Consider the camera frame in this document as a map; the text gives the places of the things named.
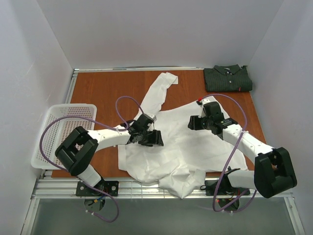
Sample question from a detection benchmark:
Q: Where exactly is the white long sleeve shirt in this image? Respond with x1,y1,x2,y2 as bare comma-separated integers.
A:
118,72,233,198

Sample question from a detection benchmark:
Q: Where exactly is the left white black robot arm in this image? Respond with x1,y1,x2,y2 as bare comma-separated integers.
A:
55,114,164,189

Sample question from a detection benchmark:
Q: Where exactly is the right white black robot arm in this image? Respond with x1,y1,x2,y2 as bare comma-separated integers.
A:
188,99,297,198

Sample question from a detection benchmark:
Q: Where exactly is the folded dark green shirt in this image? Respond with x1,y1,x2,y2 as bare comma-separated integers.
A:
203,64,253,92

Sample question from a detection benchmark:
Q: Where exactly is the white plastic basket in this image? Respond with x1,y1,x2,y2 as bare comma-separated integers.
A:
31,103,97,170

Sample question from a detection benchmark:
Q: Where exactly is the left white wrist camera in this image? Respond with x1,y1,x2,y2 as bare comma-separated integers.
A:
144,114,157,122

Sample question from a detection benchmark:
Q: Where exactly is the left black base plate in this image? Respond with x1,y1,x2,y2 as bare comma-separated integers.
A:
75,180,119,197

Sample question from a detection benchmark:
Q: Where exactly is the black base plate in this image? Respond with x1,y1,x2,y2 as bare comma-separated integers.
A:
200,180,250,196
75,180,119,197

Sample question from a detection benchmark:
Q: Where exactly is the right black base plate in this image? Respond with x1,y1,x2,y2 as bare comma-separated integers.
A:
200,180,250,196

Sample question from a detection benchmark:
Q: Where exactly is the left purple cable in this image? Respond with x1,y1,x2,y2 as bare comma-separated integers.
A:
39,96,145,223

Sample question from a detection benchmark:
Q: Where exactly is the purple cable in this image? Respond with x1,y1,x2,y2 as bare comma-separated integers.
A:
39,96,145,223
198,94,257,213

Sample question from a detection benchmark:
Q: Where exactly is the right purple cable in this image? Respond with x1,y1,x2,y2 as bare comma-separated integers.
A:
198,94,257,213

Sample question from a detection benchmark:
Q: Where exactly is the aluminium table frame rail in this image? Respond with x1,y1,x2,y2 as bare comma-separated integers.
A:
31,177,293,199

